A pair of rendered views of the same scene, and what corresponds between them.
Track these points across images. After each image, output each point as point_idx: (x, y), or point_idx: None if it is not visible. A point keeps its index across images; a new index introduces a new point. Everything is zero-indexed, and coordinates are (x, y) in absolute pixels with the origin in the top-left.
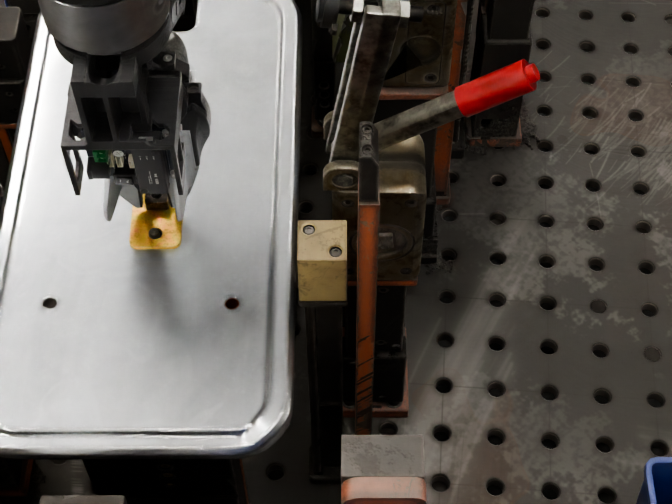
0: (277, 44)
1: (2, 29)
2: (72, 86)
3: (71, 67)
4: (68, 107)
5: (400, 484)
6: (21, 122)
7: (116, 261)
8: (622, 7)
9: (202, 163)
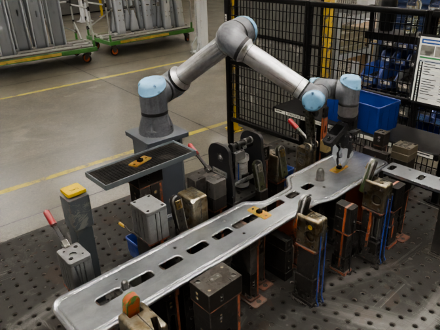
0: (296, 175)
1: (343, 201)
2: (358, 114)
3: (336, 187)
4: (355, 131)
5: None
6: (352, 186)
7: (351, 166)
8: (175, 234)
9: (327, 169)
